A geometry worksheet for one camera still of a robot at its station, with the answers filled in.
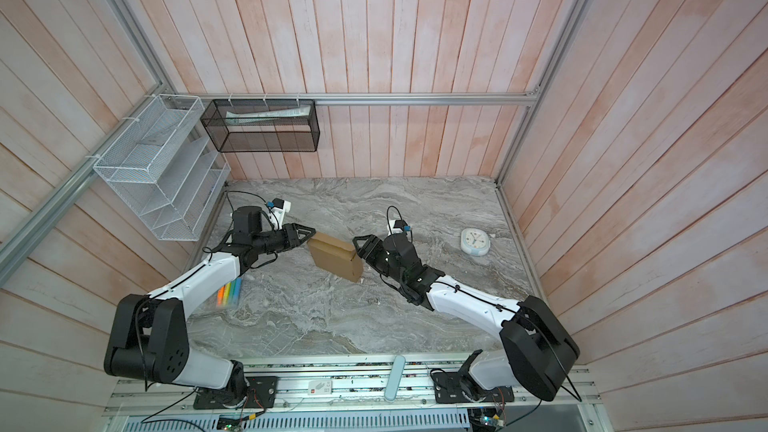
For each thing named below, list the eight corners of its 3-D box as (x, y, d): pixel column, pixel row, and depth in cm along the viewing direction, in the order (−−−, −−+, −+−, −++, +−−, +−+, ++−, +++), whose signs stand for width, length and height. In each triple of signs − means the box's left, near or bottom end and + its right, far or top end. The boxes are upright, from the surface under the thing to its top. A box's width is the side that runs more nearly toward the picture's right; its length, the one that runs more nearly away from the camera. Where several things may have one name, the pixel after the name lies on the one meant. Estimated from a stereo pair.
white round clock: (462, 255, 101) (464, 250, 99) (457, 233, 107) (460, 228, 104) (490, 255, 101) (493, 250, 99) (484, 233, 107) (487, 228, 104)
